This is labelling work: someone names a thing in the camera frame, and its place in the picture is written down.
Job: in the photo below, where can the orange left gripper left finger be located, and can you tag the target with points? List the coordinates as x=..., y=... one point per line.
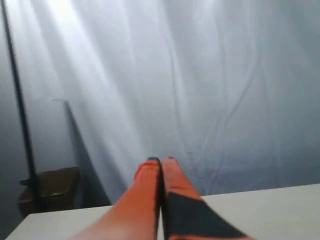
x=135, y=216

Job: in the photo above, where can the brown cardboard box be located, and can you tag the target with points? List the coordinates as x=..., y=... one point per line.
x=58, y=188

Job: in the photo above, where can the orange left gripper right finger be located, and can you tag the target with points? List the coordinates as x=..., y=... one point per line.
x=185, y=214

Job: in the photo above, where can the black stand pole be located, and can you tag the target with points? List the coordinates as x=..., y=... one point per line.
x=32, y=181

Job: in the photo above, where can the white backdrop curtain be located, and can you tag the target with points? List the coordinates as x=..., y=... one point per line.
x=231, y=88

